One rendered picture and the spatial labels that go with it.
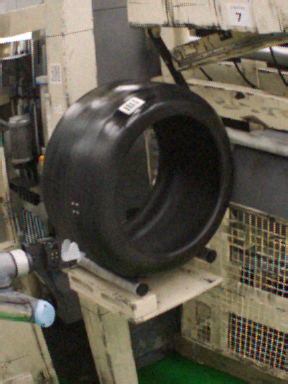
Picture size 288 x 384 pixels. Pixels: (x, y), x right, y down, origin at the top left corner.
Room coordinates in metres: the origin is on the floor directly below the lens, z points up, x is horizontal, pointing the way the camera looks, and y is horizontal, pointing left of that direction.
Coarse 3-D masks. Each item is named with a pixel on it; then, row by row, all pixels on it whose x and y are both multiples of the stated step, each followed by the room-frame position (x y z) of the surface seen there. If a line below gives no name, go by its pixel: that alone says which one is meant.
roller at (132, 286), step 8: (80, 264) 1.86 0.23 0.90; (88, 264) 1.82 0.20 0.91; (96, 264) 1.80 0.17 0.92; (96, 272) 1.79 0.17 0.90; (104, 272) 1.75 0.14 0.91; (112, 272) 1.73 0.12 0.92; (112, 280) 1.72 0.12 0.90; (120, 280) 1.69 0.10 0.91; (128, 280) 1.67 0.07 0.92; (136, 280) 1.66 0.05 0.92; (128, 288) 1.66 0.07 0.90; (136, 288) 1.63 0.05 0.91; (144, 288) 1.64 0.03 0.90
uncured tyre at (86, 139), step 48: (96, 96) 1.78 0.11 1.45; (144, 96) 1.71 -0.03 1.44; (192, 96) 1.80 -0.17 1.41; (48, 144) 1.76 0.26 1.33; (96, 144) 1.61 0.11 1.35; (192, 144) 2.05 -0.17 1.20; (48, 192) 1.70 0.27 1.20; (96, 192) 1.57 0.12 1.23; (192, 192) 2.01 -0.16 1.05; (96, 240) 1.58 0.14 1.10; (144, 240) 1.95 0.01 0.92; (192, 240) 1.76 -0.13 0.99
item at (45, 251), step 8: (40, 240) 1.59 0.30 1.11; (48, 240) 1.60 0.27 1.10; (24, 248) 1.54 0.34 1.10; (32, 248) 1.54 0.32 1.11; (40, 248) 1.55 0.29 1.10; (48, 248) 1.55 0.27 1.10; (56, 248) 1.58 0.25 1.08; (32, 256) 1.54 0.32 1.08; (40, 256) 1.55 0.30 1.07; (48, 256) 1.55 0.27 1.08; (56, 256) 1.57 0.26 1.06; (32, 264) 1.51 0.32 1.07; (48, 264) 1.54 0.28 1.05; (56, 264) 1.56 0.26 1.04
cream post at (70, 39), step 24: (48, 0) 2.04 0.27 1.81; (72, 0) 1.99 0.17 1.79; (48, 24) 2.04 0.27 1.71; (72, 24) 1.99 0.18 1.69; (48, 48) 2.05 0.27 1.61; (72, 48) 1.99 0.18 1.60; (48, 72) 2.06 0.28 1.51; (72, 72) 1.98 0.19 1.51; (96, 72) 2.04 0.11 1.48; (72, 96) 1.98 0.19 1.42; (96, 312) 1.97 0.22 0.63; (96, 336) 2.01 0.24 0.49; (120, 336) 2.01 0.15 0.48; (96, 360) 2.04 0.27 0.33; (120, 360) 2.00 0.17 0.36
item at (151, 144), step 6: (144, 132) 2.30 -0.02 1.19; (150, 132) 2.30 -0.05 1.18; (150, 138) 2.31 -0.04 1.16; (150, 144) 2.29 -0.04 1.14; (156, 144) 2.26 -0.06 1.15; (150, 150) 2.30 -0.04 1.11; (156, 150) 2.29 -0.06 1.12; (150, 156) 2.30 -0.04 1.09; (156, 156) 2.30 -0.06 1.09; (150, 162) 2.30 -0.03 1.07; (156, 162) 2.27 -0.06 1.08; (150, 168) 2.30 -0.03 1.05; (156, 168) 2.30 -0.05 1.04; (150, 174) 2.30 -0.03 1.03; (150, 180) 2.30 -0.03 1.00; (150, 186) 2.30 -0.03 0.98
